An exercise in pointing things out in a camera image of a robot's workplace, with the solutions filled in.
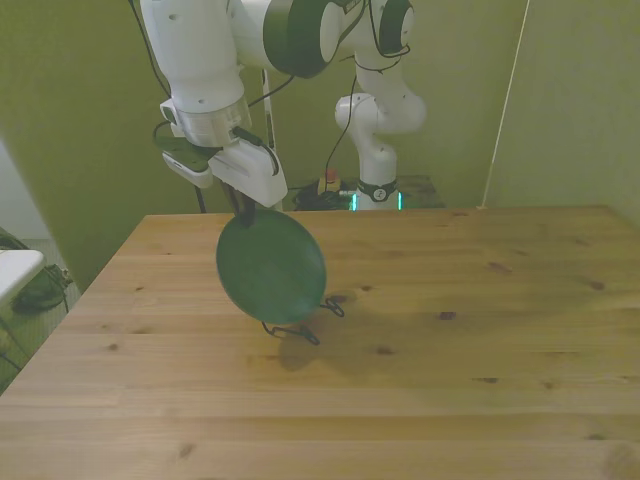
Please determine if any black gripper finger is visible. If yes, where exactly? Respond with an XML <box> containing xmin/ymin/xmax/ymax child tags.
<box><xmin>219</xmin><ymin>180</ymin><xmax>243</xmax><ymax>215</ymax></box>
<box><xmin>238</xmin><ymin>194</ymin><xmax>258</xmax><ymax>229</ymax></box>

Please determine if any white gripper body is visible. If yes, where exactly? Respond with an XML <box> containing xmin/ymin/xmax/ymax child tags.
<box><xmin>206</xmin><ymin>138</ymin><xmax>289</xmax><ymax>209</ymax></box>

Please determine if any dark green round plate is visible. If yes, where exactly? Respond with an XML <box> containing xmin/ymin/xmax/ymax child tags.
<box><xmin>215</xmin><ymin>208</ymin><xmax>328</xmax><ymax>324</ymax></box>

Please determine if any white vertical pole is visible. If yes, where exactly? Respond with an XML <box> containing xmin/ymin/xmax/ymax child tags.
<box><xmin>259</xmin><ymin>69</ymin><xmax>284</xmax><ymax>212</ymax></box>

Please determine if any black bag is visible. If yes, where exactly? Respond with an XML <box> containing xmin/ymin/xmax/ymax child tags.
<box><xmin>12</xmin><ymin>266</ymin><xmax>75</xmax><ymax>315</ymax></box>

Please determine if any white side table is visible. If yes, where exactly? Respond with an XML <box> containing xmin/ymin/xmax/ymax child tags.
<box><xmin>0</xmin><ymin>249</ymin><xmax>45</xmax><ymax>306</ymax></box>

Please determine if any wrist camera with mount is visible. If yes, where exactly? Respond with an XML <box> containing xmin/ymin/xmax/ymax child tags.
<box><xmin>152</xmin><ymin>99</ymin><xmax>216</xmax><ymax>190</ymax></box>

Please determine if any black cable bundle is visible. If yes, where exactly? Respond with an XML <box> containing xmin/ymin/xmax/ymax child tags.
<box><xmin>289</xmin><ymin>182</ymin><xmax>352</xmax><ymax>212</ymax></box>

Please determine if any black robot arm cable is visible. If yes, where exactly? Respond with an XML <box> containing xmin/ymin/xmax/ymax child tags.
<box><xmin>323</xmin><ymin>74</ymin><xmax>359</xmax><ymax>194</ymax></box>

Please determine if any black wire plate stand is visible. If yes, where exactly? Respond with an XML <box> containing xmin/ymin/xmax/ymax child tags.
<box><xmin>260</xmin><ymin>294</ymin><xmax>346</xmax><ymax>347</ymax></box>

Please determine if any white hanging cord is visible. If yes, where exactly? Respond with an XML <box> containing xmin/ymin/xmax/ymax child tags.
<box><xmin>479</xmin><ymin>0</ymin><xmax>531</xmax><ymax>211</ymax></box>

